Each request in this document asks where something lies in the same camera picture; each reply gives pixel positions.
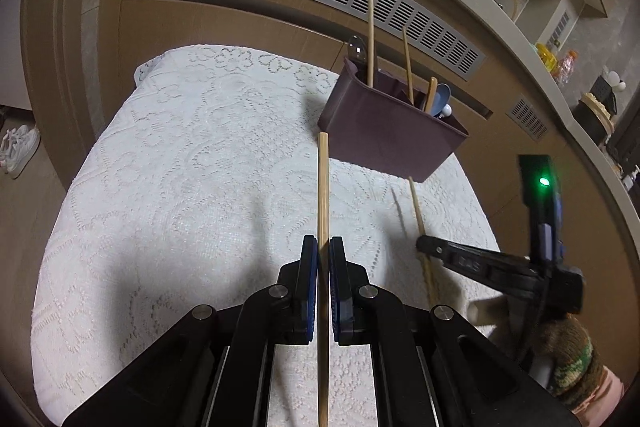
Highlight maroon plastic utensil holder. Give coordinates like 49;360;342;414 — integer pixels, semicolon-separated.
317;56;469;184

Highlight clear pink bottle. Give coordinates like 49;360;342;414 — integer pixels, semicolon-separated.
554;49;582;84

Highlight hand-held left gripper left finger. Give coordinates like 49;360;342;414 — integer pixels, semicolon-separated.
62;234;321;427

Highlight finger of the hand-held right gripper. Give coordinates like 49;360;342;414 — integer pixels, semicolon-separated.
416;234;542;304

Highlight yellow bottle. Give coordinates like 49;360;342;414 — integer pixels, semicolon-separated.
535;43;560;70

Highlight wooden chopstick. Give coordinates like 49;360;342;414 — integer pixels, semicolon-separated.
367;0;375;88
402;27;415;104
408;177;437;310
317;132;331;427

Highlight white sneakers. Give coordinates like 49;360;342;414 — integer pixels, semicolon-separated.
0;124;42;180

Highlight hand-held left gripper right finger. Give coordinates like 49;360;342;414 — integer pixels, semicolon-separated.
327;236;581;427

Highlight small white figurine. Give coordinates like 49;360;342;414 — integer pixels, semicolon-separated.
606;66;627;94

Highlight black round container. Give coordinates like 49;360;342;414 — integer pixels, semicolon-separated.
571;91;620;145

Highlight white lace tablecloth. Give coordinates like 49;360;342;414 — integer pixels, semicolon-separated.
30;44;502;427

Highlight person's right hand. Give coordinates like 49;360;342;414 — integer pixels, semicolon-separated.
531;313;609;409

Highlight blue plastic spoon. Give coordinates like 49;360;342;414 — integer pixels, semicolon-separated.
433;86;452;116

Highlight small grey vent grille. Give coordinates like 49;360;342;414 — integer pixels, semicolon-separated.
505;95;552;144

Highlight shiny metal spoon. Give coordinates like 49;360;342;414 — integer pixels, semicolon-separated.
348;35;367;64

